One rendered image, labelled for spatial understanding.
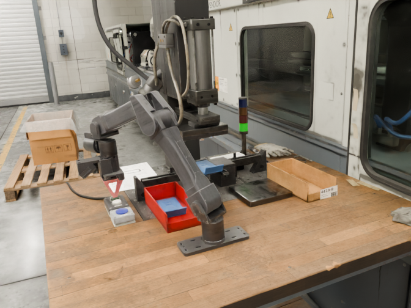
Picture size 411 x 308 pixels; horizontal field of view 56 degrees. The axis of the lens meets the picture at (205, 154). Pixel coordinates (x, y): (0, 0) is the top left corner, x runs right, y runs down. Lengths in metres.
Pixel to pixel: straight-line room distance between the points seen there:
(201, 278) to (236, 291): 0.10
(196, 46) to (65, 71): 9.25
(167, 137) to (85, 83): 9.54
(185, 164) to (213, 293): 0.34
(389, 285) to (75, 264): 1.17
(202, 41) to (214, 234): 0.65
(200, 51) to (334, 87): 0.67
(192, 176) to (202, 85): 0.43
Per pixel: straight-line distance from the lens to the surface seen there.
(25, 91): 10.55
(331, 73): 1.78
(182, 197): 1.35
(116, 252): 1.13
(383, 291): 1.77
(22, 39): 10.47
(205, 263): 1.03
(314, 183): 1.49
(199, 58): 1.36
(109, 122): 1.24
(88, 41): 10.53
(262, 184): 1.44
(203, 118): 1.36
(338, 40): 1.74
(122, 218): 1.26
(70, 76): 10.54
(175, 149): 1.06
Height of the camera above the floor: 1.46
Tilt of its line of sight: 17 degrees down
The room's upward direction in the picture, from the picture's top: 3 degrees counter-clockwise
